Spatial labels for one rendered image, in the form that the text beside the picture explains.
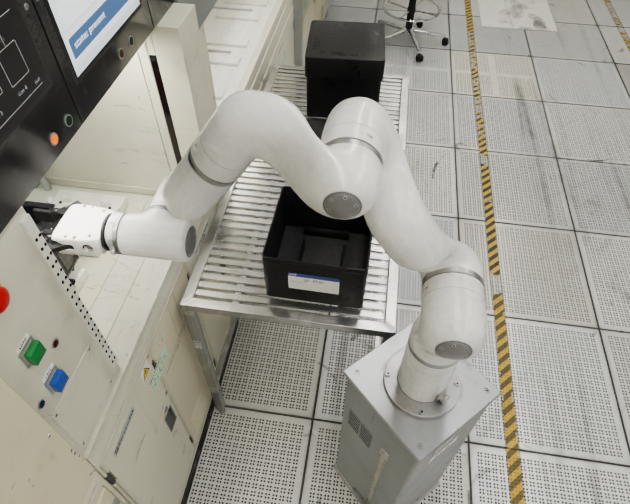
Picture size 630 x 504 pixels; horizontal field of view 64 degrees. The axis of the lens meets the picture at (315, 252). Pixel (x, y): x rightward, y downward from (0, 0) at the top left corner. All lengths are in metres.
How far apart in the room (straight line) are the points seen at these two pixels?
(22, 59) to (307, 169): 0.43
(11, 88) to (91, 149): 0.76
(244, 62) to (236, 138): 1.46
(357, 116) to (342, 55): 1.17
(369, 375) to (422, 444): 0.20
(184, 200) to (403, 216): 0.36
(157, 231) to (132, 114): 0.51
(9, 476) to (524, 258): 2.32
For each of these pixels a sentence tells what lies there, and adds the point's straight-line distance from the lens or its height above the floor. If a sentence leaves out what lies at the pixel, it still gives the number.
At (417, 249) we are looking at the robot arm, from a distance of 0.84.
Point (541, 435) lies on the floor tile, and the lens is 2.24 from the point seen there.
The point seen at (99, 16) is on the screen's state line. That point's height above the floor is 1.52.
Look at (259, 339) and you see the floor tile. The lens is 2.24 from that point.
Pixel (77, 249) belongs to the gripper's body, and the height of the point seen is 1.18.
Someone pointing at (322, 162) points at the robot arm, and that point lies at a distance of 0.67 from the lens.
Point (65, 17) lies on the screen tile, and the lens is 0.96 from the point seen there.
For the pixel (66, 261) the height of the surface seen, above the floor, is 0.98.
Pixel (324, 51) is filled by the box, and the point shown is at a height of 1.01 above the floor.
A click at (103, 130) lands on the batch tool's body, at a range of 1.51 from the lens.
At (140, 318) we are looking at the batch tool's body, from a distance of 1.33.
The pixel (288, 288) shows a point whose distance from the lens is 1.38.
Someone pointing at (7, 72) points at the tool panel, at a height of 1.56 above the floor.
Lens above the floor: 1.93
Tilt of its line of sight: 50 degrees down
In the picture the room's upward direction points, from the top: 1 degrees clockwise
